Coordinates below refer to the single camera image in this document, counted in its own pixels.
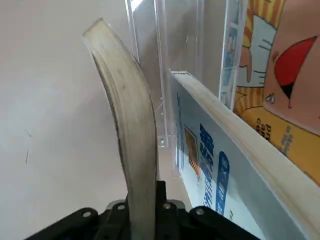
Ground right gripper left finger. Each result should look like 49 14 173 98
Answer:
23 199 133 240

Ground dark book with hands cover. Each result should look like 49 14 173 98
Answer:
82 17 158 240

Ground white book with blue print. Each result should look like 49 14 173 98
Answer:
169 70 320 240

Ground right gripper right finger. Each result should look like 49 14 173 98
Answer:
153 180 262 240

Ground clear acrylic storage rack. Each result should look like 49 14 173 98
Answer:
124 0 241 178

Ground orange cartoon cover book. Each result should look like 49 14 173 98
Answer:
219 0 320 187

